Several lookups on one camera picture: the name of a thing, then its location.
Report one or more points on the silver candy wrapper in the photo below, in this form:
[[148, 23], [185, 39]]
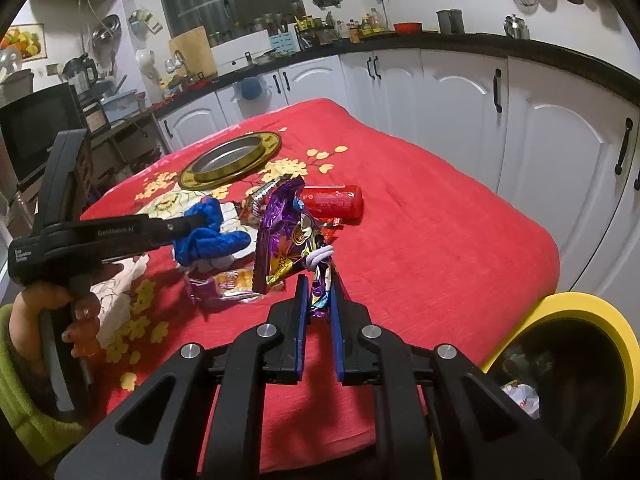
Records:
[[262, 195]]

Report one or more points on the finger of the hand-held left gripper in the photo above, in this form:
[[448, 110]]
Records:
[[170, 229]]

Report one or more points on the person's left forearm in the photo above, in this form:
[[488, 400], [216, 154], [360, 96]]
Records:
[[25, 410]]

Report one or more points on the white base cabinets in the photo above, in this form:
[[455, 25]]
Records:
[[450, 85]]

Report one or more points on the black microwave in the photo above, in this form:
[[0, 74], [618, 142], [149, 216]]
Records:
[[35, 125]]

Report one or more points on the wooden cutting board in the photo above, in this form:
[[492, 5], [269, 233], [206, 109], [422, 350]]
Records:
[[192, 50]]

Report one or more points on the pale blue plastic container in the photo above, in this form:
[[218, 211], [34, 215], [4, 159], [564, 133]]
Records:
[[122, 107]]

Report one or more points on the fruit wall poster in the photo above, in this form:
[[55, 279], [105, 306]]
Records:
[[22, 42]]

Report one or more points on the steel faucet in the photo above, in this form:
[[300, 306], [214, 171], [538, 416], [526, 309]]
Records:
[[175, 65]]

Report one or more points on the person's left hand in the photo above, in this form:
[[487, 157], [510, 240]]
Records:
[[30, 310]]

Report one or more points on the purple foil snack bag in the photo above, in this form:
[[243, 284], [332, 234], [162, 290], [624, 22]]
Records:
[[280, 225]]

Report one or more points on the steel canister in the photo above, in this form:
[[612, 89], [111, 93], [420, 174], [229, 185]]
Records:
[[450, 22]]

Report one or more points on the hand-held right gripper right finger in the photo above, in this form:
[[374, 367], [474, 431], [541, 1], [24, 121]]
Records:
[[337, 350]]

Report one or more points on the condiment rack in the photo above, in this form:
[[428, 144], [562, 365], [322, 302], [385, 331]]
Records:
[[315, 30]]

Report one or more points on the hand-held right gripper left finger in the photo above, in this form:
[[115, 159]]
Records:
[[300, 345]]

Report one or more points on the red bowl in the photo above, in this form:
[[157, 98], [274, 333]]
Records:
[[407, 28]]

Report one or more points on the yellow oil bottle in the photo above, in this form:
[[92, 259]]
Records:
[[367, 26], [379, 21]]

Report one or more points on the blue plastic bag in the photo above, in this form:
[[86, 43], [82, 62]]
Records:
[[210, 247]]

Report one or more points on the white printed plastic bag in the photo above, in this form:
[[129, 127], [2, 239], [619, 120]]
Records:
[[522, 397]]

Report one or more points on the pile of red peppers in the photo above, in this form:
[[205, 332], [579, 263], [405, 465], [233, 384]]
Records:
[[170, 100]]

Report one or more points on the packaged kitchen tools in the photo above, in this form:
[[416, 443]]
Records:
[[145, 20]]

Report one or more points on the red can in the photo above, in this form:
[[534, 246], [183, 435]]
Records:
[[335, 202]]

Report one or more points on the yellow-rimmed trash bin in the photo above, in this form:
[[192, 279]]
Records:
[[575, 305]]

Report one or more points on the red candy wrapper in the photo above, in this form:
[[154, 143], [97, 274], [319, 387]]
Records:
[[330, 230]]

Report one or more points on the red floral blanket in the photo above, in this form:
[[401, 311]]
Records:
[[425, 240]]

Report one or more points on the black countertop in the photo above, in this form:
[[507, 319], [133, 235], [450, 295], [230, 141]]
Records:
[[475, 41]]

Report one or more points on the blender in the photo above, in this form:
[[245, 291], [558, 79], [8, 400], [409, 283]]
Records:
[[80, 72]]

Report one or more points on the dark sauce bottle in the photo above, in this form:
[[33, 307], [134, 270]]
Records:
[[354, 32]]

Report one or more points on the steel colander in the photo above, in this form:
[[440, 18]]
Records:
[[107, 27]]

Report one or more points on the gold-rimmed round tray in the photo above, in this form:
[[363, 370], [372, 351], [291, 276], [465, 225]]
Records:
[[192, 176]]

